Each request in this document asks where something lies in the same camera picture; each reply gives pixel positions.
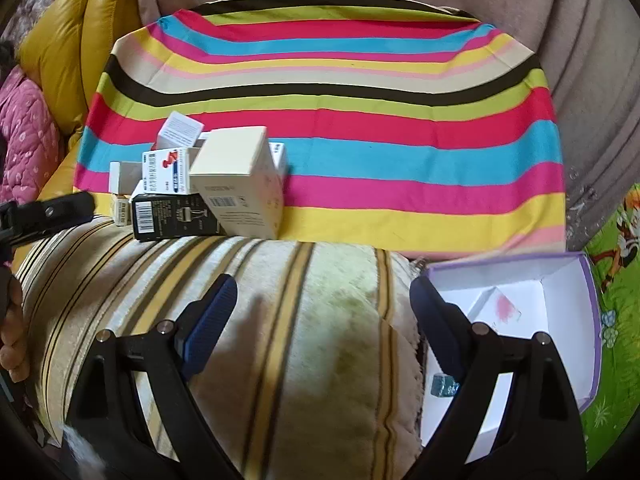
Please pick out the white red-print medicine box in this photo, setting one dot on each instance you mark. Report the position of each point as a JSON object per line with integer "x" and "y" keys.
{"x": 165, "y": 170}

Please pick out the person's left hand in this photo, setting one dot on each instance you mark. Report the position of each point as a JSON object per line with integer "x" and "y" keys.
{"x": 15, "y": 340}

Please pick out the white grey small box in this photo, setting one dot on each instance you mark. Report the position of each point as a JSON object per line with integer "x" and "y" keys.
{"x": 124, "y": 176}

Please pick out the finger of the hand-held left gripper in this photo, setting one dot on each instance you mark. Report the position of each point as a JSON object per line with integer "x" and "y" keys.
{"x": 55, "y": 210}

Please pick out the white printed-text box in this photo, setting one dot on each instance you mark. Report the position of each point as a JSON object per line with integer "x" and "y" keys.
{"x": 180, "y": 130}

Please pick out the large cream cardboard box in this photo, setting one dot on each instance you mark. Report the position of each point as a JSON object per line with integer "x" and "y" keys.
{"x": 235, "y": 180}

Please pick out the colourful striped cloth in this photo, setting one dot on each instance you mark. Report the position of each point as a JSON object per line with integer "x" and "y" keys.
{"x": 350, "y": 110}

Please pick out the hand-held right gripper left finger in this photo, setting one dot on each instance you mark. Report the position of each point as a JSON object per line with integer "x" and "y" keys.
{"x": 210, "y": 320}

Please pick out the yellow leather cushion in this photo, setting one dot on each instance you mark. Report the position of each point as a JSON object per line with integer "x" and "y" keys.
{"x": 65, "y": 35}

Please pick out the small teal item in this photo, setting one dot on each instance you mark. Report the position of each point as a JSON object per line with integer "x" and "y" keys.
{"x": 444, "y": 386}

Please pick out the black barcode box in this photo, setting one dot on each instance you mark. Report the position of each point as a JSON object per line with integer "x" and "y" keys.
{"x": 170, "y": 217}

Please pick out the silver white text box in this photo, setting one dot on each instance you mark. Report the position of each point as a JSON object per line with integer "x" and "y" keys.
{"x": 121, "y": 211}

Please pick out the green cartoon play mat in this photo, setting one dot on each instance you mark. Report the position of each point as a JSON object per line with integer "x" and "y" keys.
{"x": 620, "y": 360}

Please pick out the beige striped plush cushion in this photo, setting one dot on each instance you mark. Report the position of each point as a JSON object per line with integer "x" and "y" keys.
{"x": 310, "y": 335}

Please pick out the grey floral fabric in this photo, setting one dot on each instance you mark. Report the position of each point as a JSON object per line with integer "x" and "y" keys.
{"x": 595, "y": 195}

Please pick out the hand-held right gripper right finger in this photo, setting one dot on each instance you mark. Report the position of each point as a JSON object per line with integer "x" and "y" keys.
{"x": 440, "y": 332}

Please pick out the pink quilted jacket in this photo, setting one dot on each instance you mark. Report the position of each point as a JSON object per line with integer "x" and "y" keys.
{"x": 25, "y": 130}

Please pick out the purple cardboard box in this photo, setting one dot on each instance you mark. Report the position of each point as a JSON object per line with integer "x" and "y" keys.
{"x": 565, "y": 300}

